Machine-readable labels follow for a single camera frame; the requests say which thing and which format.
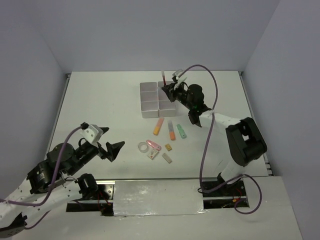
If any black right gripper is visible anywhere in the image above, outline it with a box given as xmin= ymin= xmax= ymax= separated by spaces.
xmin=162 ymin=81 xmax=194 ymax=111

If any red pen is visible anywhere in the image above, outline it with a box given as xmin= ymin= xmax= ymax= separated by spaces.
xmin=161 ymin=70 xmax=167 ymax=86

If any pink utility knife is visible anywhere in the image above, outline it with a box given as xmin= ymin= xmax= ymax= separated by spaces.
xmin=146 ymin=139 xmax=162 ymax=151

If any small yellow box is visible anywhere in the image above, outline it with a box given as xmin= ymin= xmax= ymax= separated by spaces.
xmin=165 ymin=144 xmax=172 ymax=151

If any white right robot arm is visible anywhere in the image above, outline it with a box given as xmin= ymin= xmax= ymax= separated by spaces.
xmin=161 ymin=82 xmax=267 ymax=196

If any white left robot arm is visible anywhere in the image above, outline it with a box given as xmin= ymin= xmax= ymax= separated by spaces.
xmin=0 ymin=122 xmax=125 ymax=239

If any white right divided container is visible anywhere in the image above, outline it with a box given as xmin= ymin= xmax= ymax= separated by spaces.
xmin=157 ymin=81 xmax=177 ymax=117

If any white divided container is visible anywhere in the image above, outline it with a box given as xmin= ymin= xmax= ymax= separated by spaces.
xmin=157 ymin=81 xmax=177 ymax=117
xmin=139 ymin=82 xmax=159 ymax=119

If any white left divided container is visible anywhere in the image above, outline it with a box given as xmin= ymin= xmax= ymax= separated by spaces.
xmin=139 ymin=82 xmax=159 ymax=119

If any pink yellow highlighter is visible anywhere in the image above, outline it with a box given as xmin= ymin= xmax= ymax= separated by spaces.
xmin=153 ymin=117 xmax=164 ymax=136

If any clear tape roll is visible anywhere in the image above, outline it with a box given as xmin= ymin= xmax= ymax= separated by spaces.
xmin=137 ymin=142 xmax=149 ymax=153

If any orange highlighter clear cap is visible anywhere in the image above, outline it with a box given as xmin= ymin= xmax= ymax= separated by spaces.
xmin=167 ymin=120 xmax=176 ymax=141

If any white red staple box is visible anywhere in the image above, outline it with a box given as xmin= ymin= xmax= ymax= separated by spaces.
xmin=147 ymin=149 xmax=159 ymax=160

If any white eraser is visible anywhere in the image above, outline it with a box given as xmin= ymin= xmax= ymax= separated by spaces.
xmin=162 ymin=153 xmax=172 ymax=164

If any silver foil cover plate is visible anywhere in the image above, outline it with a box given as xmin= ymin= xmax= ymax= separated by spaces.
xmin=113 ymin=179 xmax=206 ymax=217

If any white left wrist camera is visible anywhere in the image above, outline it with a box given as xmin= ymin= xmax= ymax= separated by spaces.
xmin=80 ymin=124 xmax=104 ymax=147

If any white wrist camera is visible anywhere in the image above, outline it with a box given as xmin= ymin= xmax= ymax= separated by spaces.
xmin=80 ymin=124 xmax=104 ymax=147
xmin=172 ymin=69 xmax=187 ymax=90

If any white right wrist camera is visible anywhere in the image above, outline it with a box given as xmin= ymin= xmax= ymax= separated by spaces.
xmin=172 ymin=69 xmax=187 ymax=90

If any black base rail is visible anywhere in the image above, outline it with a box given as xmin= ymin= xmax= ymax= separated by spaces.
xmin=66 ymin=179 xmax=249 ymax=217

